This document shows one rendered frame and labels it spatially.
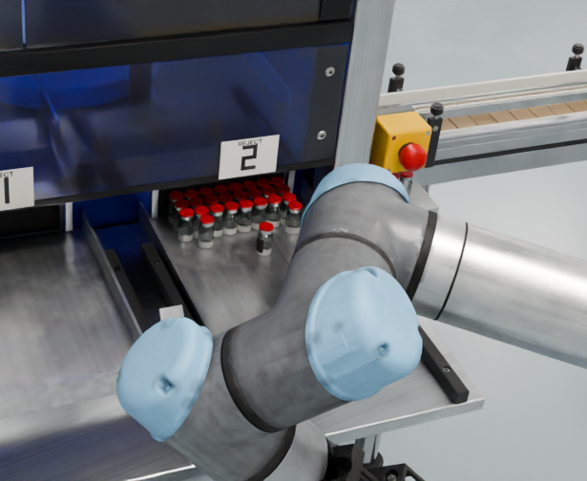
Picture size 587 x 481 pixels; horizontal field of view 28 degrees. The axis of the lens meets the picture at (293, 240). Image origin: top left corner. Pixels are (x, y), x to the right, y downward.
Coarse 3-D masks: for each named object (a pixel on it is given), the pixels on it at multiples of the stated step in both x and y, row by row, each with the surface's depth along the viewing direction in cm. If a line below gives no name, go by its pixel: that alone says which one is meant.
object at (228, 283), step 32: (160, 224) 174; (160, 256) 166; (192, 256) 168; (224, 256) 169; (256, 256) 170; (288, 256) 170; (192, 288) 162; (224, 288) 163; (256, 288) 164; (224, 320) 158
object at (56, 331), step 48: (48, 240) 168; (96, 240) 163; (0, 288) 158; (48, 288) 159; (96, 288) 160; (0, 336) 151; (48, 336) 152; (96, 336) 152; (0, 384) 144; (48, 384) 140; (96, 384) 142
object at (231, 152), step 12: (228, 144) 162; (240, 144) 163; (252, 144) 164; (264, 144) 165; (276, 144) 165; (228, 156) 163; (240, 156) 164; (264, 156) 166; (276, 156) 167; (228, 168) 165; (240, 168) 165; (264, 168) 167
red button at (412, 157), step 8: (416, 144) 173; (408, 152) 172; (416, 152) 172; (424, 152) 173; (400, 160) 173; (408, 160) 172; (416, 160) 173; (424, 160) 173; (408, 168) 173; (416, 168) 174
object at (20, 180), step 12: (24, 168) 152; (0, 180) 151; (12, 180) 152; (24, 180) 153; (0, 192) 152; (12, 192) 153; (24, 192) 154; (0, 204) 154; (12, 204) 154; (24, 204) 155
